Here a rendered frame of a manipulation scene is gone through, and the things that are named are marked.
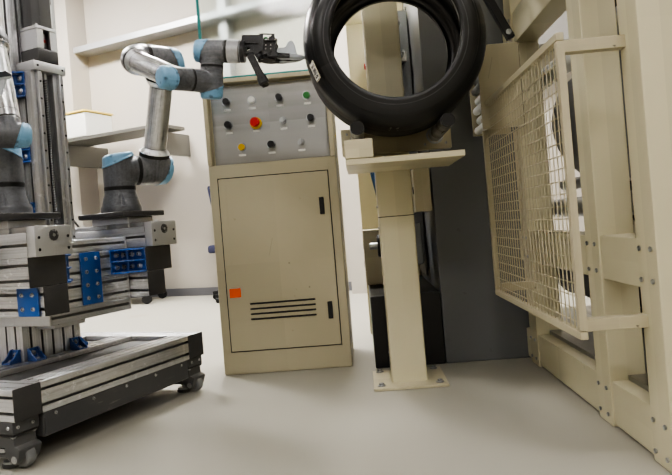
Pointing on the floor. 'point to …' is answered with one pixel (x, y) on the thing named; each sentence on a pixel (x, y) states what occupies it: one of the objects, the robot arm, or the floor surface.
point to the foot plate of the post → (409, 381)
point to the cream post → (395, 207)
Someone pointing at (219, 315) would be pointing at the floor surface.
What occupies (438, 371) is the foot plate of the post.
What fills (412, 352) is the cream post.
